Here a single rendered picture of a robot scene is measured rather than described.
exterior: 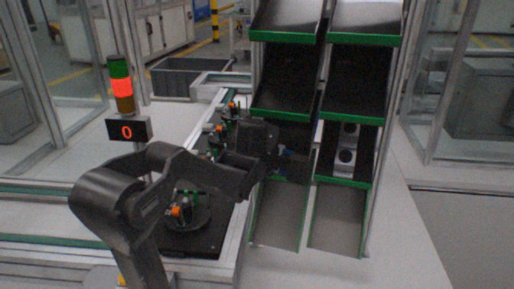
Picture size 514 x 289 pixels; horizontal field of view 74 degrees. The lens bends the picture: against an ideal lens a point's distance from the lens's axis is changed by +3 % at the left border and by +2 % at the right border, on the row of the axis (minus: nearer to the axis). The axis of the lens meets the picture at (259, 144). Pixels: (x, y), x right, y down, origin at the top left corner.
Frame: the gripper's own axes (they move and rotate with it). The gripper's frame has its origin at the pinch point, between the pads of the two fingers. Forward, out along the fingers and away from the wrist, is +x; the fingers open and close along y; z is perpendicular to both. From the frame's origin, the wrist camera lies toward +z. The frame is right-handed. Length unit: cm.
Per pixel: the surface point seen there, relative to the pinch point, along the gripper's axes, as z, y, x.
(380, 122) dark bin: 12.3, -21.2, 0.1
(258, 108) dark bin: 10.3, 4.5, -2.4
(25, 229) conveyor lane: -41, 71, -9
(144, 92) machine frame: -14, 113, 91
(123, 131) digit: -6.5, 47.6, 3.9
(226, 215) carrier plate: -26.8, 14.8, 11.9
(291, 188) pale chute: -12.0, -3.2, 11.7
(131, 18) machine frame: 26, 115, 80
